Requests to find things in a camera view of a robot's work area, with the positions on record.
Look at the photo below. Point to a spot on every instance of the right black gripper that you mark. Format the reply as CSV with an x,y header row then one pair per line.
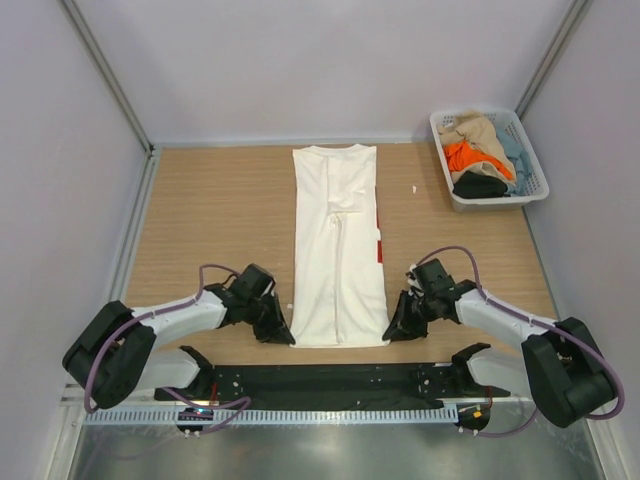
x,y
409,310

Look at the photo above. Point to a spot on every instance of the left corner aluminium post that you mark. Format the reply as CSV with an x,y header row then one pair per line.
x,y
87,38

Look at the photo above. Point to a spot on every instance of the white plastic basket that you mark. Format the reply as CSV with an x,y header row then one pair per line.
x,y
537,188

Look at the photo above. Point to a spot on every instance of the white slotted cable duct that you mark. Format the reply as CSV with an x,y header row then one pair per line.
x,y
175,414

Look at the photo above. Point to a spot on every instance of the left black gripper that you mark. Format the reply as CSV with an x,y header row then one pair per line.
x,y
267,316

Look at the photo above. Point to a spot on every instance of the right corner aluminium post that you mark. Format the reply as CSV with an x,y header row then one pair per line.
x,y
560,40

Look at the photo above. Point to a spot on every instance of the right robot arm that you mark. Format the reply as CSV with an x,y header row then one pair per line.
x,y
556,364

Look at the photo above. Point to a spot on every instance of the light blue garment in basket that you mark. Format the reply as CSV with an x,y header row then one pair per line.
x,y
520,160

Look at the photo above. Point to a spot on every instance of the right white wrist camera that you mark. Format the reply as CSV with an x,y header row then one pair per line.
x,y
412,281

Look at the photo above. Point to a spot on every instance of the orange garment in basket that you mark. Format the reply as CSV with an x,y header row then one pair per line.
x,y
461,157

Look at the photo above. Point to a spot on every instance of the beige garment in basket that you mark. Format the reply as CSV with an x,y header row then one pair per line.
x,y
479,132

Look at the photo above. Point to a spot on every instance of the black garment in basket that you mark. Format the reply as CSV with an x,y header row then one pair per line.
x,y
474,186

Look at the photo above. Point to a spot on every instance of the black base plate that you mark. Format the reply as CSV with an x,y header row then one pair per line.
x,y
333,387

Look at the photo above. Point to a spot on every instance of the white t shirt red print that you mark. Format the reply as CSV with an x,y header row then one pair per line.
x,y
339,286

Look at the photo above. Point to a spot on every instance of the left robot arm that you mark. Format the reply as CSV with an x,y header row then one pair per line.
x,y
122,351

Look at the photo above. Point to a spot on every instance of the corner aluminium post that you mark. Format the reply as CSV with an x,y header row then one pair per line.
x,y
560,40
87,38

